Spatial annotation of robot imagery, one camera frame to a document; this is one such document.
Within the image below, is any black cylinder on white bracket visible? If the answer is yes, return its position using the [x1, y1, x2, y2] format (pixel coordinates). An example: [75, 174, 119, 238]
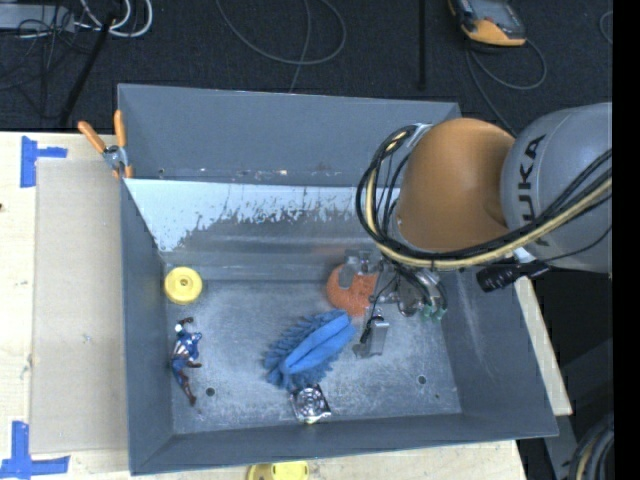
[475, 247, 551, 294]

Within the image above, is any grey metal bin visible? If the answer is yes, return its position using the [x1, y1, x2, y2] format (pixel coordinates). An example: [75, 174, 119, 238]
[116, 83, 560, 477]

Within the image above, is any yellow round disc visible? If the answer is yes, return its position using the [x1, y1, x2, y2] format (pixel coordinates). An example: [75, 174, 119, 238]
[164, 266, 204, 305]

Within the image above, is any blue and red toy figure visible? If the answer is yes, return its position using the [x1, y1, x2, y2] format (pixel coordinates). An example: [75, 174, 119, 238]
[168, 316, 204, 408]

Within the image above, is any blue fluffy duster mitt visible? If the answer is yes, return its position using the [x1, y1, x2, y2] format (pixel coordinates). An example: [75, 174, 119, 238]
[263, 309, 359, 393]

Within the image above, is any yellow flat toy piece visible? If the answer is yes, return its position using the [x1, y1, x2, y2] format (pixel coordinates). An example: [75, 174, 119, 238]
[245, 460, 310, 480]

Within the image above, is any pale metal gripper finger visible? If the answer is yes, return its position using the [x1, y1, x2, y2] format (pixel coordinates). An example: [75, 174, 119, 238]
[352, 309, 391, 360]
[339, 248, 383, 290]

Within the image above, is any orange round sponge ball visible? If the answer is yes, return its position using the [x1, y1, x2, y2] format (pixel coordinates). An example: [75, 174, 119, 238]
[325, 262, 381, 318]

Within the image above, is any pale wood flat board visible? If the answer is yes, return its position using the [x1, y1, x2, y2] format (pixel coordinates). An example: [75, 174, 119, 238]
[28, 156, 132, 455]

